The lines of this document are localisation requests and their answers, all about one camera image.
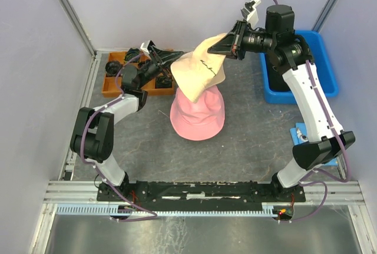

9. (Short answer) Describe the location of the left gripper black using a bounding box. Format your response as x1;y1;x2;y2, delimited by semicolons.
138;45;189;89

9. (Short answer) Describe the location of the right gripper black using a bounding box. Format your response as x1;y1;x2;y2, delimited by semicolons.
208;19;276;61

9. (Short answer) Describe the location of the beige hat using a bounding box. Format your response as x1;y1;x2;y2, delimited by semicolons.
170;33;226;103

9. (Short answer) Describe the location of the black cap with logo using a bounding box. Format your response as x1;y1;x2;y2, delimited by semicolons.
266;54;290;92

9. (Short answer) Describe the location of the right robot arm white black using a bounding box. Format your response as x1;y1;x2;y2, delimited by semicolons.
207;0;356;202

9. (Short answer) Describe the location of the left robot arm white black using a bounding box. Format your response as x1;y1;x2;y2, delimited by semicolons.
70;41;184;201

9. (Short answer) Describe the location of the orange compartment tray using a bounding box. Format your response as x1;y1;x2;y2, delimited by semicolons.
101;51;176;98

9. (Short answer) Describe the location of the rolled black belt top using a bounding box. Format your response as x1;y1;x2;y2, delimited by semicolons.
124;48;141;63

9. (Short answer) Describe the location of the rolled black belt left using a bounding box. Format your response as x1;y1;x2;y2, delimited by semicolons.
105;60;123;77

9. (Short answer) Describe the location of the blue plastic bin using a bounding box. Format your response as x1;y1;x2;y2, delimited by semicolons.
259;30;339;104

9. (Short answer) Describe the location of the blue cloth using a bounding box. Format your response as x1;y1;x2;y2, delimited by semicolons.
289;122;339;167

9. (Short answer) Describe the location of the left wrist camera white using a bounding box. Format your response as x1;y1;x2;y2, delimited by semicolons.
140;40;155;58

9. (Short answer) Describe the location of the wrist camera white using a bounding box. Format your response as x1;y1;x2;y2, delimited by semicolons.
140;40;155;58
241;0;261;28

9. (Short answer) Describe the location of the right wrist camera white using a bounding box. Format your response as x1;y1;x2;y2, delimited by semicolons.
241;0;261;28

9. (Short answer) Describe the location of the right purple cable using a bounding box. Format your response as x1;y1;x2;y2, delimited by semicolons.
259;0;351;224

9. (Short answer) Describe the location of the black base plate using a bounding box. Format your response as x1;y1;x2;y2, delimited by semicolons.
96;179;307;211

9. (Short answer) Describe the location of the light blue cable duct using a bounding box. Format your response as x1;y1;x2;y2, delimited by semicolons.
55;203;277;218

